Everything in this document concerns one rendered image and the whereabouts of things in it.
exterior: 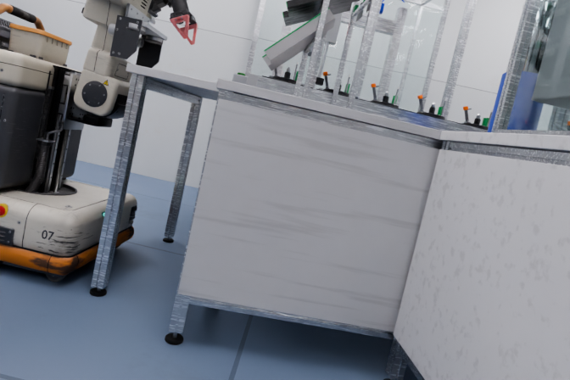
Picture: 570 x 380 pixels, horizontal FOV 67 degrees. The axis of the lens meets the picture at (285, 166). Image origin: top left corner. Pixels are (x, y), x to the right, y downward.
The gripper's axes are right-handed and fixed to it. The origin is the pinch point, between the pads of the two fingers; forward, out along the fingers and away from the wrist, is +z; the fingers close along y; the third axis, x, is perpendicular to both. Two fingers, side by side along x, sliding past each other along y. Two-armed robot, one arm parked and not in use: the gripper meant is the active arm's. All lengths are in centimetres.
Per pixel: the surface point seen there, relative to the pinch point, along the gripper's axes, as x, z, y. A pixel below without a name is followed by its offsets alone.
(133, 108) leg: 70, -6, -15
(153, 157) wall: 147, -64, 264
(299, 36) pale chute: 12.9, 24.8, -7.6
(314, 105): 31, 45, -31
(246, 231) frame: 76, 52, -32
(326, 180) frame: 48, 63, -29
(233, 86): 42, 22, -35
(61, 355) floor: 131, 32, -53
